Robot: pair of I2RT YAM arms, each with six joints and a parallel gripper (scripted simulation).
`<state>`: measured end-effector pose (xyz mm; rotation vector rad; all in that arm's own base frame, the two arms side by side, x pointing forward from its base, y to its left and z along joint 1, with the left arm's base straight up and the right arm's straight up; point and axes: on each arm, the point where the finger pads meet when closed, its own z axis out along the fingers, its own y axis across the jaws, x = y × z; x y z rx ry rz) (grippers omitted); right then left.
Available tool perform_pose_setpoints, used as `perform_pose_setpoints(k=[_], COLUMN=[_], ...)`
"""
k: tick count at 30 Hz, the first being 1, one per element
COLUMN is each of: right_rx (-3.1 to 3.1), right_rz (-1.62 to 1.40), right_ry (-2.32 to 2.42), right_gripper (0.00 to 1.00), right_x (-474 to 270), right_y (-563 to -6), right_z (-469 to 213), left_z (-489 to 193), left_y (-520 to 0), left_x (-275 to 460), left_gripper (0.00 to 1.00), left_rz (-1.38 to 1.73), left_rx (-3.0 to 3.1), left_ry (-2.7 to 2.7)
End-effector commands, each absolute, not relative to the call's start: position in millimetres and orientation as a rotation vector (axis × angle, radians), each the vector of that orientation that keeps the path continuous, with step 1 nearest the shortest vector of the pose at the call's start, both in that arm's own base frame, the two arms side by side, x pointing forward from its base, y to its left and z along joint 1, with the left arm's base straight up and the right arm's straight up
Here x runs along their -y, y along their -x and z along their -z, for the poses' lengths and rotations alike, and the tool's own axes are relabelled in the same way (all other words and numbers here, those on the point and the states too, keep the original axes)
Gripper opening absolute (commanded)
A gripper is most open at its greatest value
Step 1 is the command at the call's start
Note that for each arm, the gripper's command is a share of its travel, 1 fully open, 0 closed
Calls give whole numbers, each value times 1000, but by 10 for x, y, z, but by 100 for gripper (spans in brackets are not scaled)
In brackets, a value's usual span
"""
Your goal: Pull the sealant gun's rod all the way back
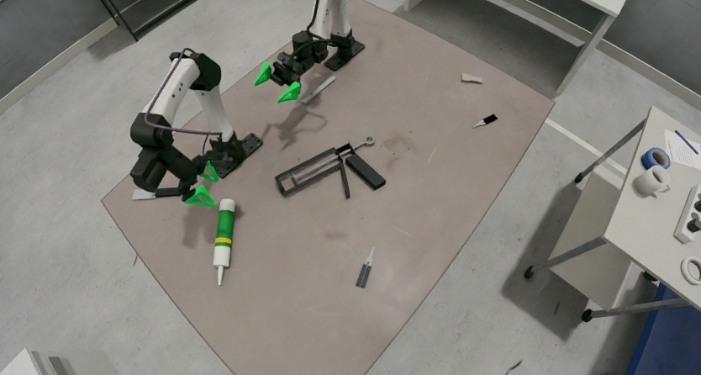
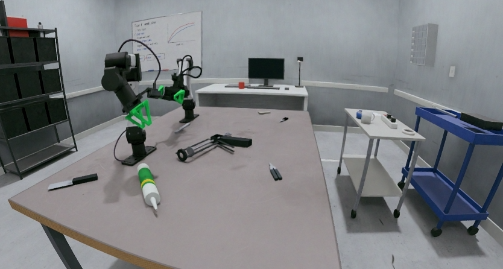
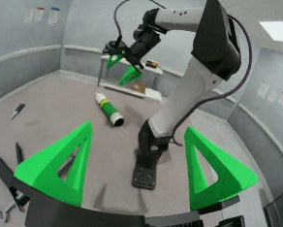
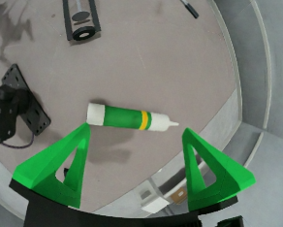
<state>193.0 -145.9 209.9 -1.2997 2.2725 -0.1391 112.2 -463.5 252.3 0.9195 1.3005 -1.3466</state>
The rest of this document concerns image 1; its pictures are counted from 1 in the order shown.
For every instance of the green and white sealant cartridge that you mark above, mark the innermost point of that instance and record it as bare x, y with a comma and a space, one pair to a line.
224, 235

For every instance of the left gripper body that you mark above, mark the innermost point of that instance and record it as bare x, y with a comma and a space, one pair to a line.
290, 73

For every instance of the black-handled putty knife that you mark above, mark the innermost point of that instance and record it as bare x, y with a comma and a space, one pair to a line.
160, 192

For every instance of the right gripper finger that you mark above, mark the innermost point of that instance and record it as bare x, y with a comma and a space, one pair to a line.
214, 178
201, 191

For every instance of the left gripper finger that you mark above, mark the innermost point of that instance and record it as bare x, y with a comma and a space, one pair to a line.
294, 90
264, 75

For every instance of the grey flat bar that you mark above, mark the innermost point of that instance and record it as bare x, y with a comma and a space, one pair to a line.
318, 90

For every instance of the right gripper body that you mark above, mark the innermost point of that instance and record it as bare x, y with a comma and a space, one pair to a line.
186, 170

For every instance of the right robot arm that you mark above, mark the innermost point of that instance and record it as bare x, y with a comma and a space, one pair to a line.
156, 157

